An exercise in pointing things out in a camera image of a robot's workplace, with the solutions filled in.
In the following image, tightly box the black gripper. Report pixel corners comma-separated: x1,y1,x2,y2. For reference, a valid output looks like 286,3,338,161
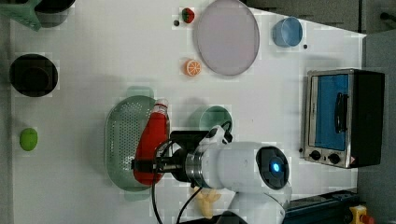
131,140,190,182

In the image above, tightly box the red plush ketchup bottle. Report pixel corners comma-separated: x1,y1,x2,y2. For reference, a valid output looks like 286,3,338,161
134,99,168,186

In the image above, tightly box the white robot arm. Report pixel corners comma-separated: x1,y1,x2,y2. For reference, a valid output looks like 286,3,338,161
132,140,291,224

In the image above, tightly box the green perforated strainer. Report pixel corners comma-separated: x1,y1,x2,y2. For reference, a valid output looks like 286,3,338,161
105,86,155,202

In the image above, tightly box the green cup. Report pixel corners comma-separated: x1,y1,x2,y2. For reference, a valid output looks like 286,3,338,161
198,105,233,131

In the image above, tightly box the orange slice toy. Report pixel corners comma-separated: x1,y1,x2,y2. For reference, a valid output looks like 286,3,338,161
183,60,202,77

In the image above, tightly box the green toy lime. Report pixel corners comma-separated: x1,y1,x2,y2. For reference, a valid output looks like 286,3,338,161
20,128,38,151

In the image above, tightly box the black round bowl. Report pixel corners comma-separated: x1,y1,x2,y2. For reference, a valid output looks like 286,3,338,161
9,54,58,97

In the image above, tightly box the grey round plate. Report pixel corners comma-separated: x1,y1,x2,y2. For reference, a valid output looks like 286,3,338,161
195,0,260,76

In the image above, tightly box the red toy strawberry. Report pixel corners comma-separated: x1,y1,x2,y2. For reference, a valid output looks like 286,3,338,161
181,7,195,23

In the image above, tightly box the blue cup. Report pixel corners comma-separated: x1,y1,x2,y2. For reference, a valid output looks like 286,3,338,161
272,17,303,48

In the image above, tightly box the green dish rack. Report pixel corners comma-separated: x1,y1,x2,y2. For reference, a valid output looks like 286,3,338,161
0,0,42,31

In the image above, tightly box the silver toaster oven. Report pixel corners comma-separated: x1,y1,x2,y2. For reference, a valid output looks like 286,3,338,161
304,68,385,169

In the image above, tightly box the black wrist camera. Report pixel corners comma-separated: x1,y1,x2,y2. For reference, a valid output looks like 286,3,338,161
169,120,233,157

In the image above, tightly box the black cable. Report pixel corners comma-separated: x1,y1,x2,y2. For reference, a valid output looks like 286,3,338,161
150,139,204,224

